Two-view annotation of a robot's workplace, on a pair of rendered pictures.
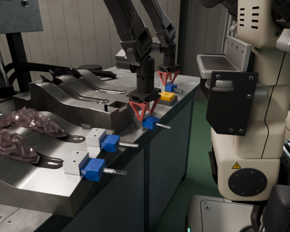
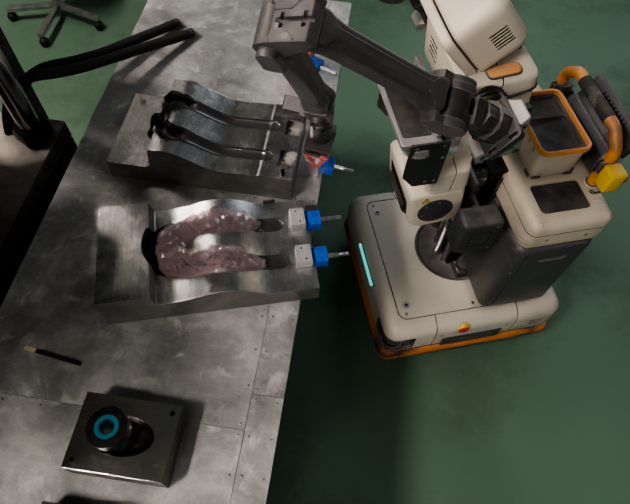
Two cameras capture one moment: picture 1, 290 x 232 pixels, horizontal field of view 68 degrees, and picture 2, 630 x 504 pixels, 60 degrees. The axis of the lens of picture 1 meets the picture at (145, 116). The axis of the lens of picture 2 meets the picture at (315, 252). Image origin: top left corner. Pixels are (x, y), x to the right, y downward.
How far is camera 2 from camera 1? 0.96 m
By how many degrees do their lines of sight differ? 38
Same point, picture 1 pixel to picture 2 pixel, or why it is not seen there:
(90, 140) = (296, 226)
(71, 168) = (306, 264)
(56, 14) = not seen: outside the picture
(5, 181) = (262, 292)
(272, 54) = not seen: hidden behind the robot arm
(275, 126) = (462, 165)
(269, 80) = not seen: hidden behind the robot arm
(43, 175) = (282, 275)
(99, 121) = (274, 186)
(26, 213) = (280, 306)
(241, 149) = (431, 188)
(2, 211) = (259, 311)
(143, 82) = (323, 135)
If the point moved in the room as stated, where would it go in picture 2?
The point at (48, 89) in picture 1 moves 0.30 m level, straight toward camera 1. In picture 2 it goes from (184, 154) to (264, 225)
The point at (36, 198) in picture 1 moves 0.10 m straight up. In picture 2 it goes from (288, 295) to (288, 275)
